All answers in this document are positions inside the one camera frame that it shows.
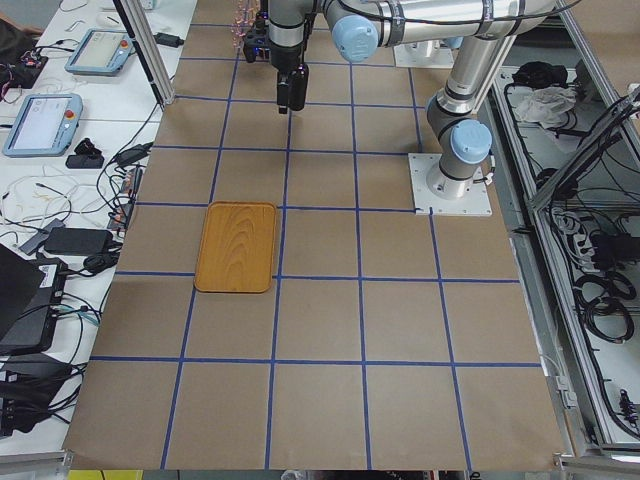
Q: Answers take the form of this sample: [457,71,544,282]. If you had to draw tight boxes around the black power adapter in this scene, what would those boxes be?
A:
[43,227,112,256]

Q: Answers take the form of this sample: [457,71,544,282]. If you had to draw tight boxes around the dark wine bottle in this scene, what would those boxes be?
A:
[289,63,309,111]

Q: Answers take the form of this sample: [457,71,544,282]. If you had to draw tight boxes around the blue teach pendant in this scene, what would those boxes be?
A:
[64,28,133,76]
[2,93,83,158]

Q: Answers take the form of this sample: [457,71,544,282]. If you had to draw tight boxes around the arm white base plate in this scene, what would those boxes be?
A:
[393,40,454,69]
[408,153,492,217]

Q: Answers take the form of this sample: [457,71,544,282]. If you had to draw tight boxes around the black laptop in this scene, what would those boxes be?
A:
[1,246,67,356]

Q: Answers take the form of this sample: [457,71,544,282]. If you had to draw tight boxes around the copper wire wine basket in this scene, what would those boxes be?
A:
[231,0,261,52]

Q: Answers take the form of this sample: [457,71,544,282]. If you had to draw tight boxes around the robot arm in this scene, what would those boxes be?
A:
[242,0,560,116]
[427,1,555,200]

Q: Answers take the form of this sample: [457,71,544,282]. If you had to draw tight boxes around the white cloth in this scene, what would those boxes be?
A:
[514,87,577,128]

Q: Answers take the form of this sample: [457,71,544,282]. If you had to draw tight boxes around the aluminium frame post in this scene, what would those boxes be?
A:
[113,0,175,109]

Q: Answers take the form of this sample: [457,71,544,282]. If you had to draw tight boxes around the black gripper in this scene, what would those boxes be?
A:
[243,12,306,114]

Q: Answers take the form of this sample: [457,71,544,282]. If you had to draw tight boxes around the wooden tray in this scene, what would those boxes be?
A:
[194,201,277,294]

